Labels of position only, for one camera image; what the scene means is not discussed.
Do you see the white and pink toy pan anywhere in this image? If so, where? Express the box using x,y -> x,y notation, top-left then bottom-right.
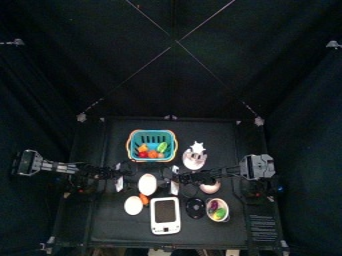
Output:
180,148 -> 209,172

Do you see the pink shell-shaped bowl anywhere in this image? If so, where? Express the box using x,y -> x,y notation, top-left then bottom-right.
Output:
197,179 -> 223,196

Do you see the white egg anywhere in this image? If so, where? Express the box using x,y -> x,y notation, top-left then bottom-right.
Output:
123,195 -> 144,217

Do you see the green toy vegetable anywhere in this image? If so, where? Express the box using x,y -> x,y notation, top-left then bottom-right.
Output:
155,141 -> 169,154

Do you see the purple toy eggplant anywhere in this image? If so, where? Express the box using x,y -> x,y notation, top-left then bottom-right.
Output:
208,200 -> 220,215

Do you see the white kitchen scale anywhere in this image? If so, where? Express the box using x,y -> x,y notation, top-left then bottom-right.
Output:
148,196 -> 183,236

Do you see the white bowl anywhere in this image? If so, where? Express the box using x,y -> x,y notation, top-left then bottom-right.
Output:
204,197 -> 231,224

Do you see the teal basket with orange rim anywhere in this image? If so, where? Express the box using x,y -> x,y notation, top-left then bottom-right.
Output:
125,129 -> 179,163

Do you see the yellow-green toy fruit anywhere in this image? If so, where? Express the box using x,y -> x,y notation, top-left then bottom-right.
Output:
211,207 -> 227,221

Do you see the thin white cord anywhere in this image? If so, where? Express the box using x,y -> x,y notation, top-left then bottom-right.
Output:
80,0 -> 236,117
123,0 -> 260,118

